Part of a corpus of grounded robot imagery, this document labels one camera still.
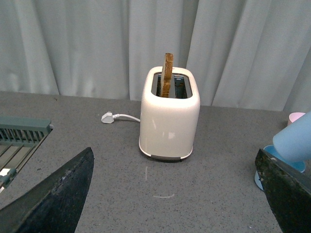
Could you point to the blue cup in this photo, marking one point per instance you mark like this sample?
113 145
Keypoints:
293 143
299 166

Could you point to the grey window curtain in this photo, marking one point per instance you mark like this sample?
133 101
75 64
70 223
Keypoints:
252 54

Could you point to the cream white toaster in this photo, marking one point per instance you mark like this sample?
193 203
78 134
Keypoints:
168 125

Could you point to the green dish rack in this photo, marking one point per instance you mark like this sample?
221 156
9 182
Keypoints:
20 137

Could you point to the slice of brown toast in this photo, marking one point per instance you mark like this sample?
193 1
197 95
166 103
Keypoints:
166 75

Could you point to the pink bowl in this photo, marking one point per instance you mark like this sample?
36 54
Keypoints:
294 116

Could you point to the white power plug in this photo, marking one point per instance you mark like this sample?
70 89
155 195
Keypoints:
107 118

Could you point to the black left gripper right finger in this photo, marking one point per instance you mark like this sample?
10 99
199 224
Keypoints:
288 193

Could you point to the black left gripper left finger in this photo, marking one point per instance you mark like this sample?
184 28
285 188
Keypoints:
55 204

